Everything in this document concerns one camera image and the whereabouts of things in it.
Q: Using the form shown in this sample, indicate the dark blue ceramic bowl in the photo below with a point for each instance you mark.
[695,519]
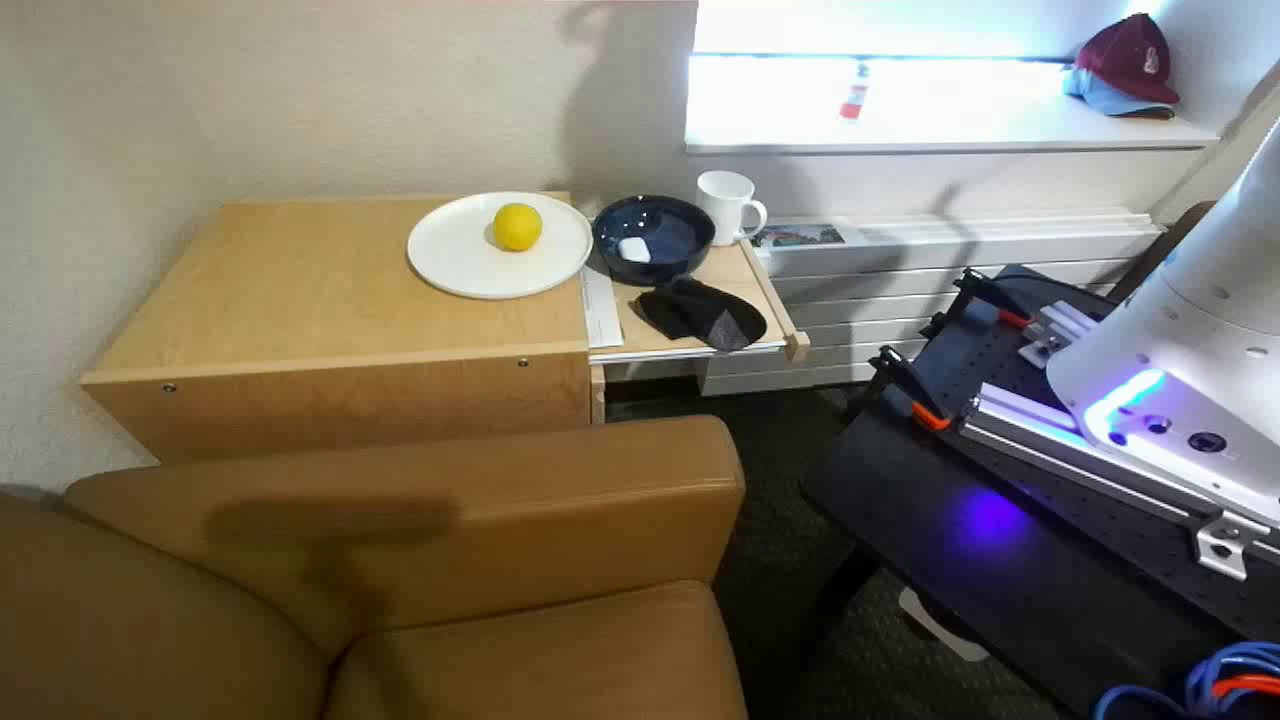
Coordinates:
[675,224]

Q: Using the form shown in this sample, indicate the white wall radiator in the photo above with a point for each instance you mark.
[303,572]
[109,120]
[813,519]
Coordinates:
[906,301]

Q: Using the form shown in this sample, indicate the white printed box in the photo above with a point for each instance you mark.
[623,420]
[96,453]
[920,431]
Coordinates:
[600,312]

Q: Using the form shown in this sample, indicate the white earbuds case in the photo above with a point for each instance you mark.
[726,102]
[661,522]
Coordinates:
[636,249]

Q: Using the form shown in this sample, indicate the tan leather armchair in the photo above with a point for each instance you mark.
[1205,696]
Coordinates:
[401,586]

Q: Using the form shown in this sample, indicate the yellow lemon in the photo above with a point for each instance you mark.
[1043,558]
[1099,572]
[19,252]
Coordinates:
[519,224]

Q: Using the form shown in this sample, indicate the white ceramic mug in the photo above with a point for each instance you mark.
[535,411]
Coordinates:
[720,202]

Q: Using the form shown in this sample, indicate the white round plate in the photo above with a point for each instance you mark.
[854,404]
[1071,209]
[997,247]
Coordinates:
[460,260]

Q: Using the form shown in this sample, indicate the light wooden nightstand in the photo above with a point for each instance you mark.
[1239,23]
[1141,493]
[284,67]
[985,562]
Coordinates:
[304,307]

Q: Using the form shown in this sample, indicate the printed pamphlet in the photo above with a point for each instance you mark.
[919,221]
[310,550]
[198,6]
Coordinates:
[801,237]

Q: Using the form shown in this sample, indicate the maroon baseball cap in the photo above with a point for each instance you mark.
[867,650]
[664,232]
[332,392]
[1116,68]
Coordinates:
[1132,53]

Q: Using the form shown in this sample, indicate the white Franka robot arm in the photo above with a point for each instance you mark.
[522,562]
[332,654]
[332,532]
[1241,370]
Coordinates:
[1202,333]

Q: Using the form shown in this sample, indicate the red black clamp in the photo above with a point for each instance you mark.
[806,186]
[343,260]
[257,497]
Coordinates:
[992,309]
[915,401]

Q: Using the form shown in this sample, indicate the small white bottle red label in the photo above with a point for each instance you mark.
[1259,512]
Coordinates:
[854,90]

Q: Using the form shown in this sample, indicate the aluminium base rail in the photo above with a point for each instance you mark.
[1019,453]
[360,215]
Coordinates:
[1066,453]

